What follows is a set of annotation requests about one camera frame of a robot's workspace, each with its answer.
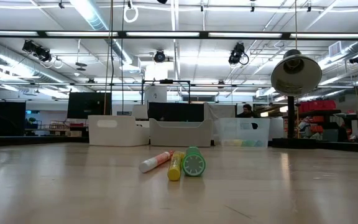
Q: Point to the grey plastic bin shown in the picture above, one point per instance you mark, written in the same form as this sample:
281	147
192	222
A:
182	135

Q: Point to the thin yellow marker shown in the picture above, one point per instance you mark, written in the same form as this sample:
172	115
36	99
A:
175	168

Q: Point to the black frame bar with lights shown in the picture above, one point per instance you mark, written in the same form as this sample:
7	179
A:
204	35

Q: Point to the white numbered box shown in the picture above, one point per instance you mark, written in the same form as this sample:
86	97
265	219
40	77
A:
155	95

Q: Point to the black rig frame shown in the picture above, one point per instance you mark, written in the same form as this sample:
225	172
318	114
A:
166	81

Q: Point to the black desk lamp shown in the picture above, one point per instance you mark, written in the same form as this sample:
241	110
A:
295	77

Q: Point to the black storage shelf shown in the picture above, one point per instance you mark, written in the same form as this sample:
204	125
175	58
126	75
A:
320	111

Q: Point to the orange and white marker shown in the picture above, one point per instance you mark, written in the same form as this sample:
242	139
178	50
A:
154	161

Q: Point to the black ceiling camera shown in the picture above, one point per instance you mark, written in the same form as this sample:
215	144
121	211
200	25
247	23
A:
37	49
236	53
159	56
356	59

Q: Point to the person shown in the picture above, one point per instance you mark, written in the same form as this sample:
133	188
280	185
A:
246	109

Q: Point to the clear plastic bin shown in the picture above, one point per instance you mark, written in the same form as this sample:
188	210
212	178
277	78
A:
228	130

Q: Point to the white plastic bin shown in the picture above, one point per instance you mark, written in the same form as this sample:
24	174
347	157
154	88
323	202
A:
120	137

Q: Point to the black monitor screen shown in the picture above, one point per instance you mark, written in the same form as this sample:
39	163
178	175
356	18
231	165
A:
87	105

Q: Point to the red storage bin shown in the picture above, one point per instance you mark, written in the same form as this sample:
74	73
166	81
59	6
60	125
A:
317	105

